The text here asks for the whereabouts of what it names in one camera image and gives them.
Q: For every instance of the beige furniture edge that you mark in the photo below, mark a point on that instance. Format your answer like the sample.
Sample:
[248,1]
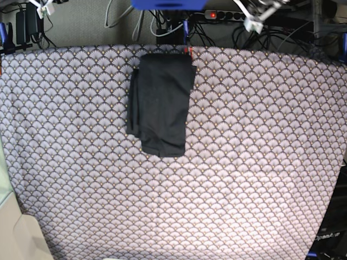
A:
[21,235]

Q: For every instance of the black OpenArm box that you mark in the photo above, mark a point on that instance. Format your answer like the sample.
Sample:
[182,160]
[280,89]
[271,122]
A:
[330,241]

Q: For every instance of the dark navy T-shirt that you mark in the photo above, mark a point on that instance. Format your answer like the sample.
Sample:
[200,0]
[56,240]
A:
[158,103]

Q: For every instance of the red black table clamp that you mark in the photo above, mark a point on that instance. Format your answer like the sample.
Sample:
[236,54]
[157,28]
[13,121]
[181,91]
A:
[189,51]

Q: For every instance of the white power strip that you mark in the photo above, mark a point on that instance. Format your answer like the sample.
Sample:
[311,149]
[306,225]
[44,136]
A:
[219,15]

